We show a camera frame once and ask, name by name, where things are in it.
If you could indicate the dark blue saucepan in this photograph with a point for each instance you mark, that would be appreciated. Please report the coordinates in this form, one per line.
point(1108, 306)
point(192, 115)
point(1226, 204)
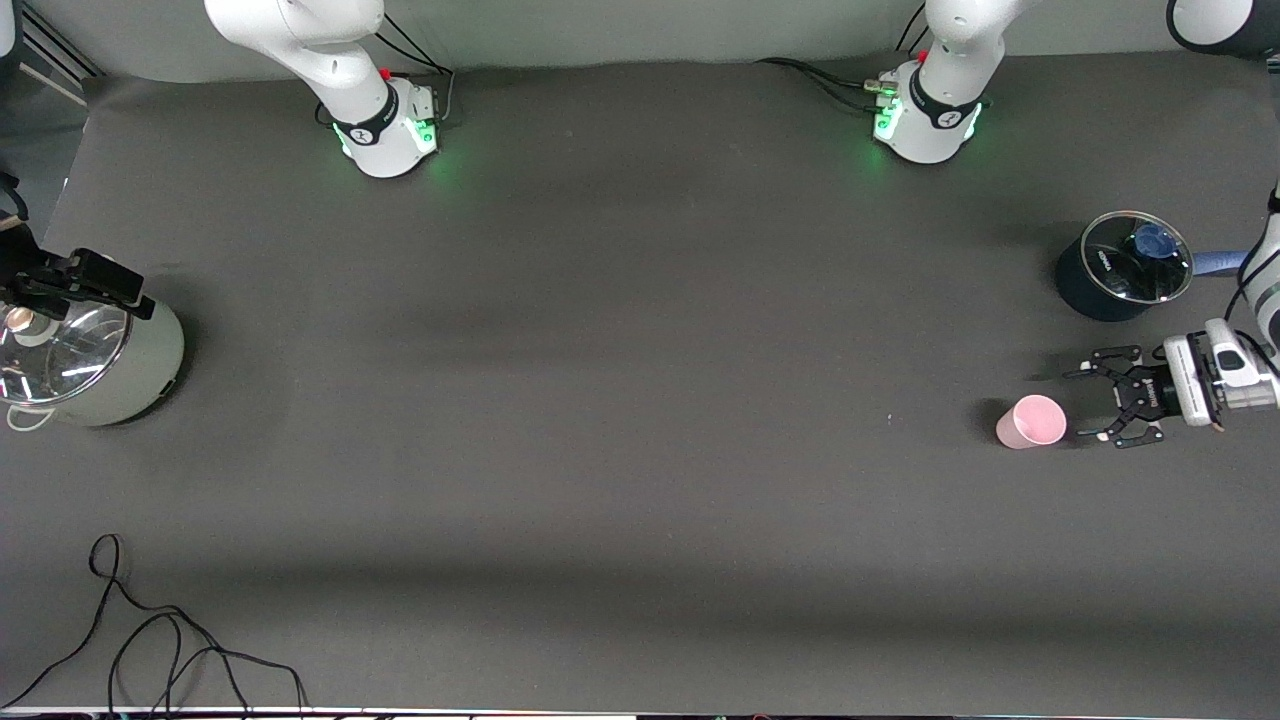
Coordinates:
point(1090, 295)

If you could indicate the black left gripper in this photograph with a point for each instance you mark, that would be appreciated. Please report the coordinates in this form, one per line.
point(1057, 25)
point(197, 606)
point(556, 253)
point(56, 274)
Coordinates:
point(1150, 391)

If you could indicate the sage green cooking pot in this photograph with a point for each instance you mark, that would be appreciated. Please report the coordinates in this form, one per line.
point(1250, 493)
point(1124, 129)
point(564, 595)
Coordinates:
point(140, 370)

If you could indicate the pink plastic cup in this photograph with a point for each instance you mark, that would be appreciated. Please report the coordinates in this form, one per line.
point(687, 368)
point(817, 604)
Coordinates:
point(1035, 422)

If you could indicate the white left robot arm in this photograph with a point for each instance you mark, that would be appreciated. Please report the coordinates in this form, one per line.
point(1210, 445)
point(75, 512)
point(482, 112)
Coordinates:
point(935, 120)

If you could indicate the glass lid blue knob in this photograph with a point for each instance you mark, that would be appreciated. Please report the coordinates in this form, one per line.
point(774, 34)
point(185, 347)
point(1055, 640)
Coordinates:
point(1125, 270)

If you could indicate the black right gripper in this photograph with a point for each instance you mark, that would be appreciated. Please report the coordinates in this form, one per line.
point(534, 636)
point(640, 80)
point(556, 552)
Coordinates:
point(28, 271)

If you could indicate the glass pot lid beige knob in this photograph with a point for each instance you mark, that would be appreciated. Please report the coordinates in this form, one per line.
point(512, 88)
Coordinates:
point(75, 365)

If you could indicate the grey metal rail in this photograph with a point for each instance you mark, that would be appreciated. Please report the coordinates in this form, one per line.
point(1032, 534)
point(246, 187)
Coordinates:
point(40, 45)

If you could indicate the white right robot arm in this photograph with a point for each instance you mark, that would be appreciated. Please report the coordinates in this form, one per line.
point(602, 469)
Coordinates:
point(385, 130)

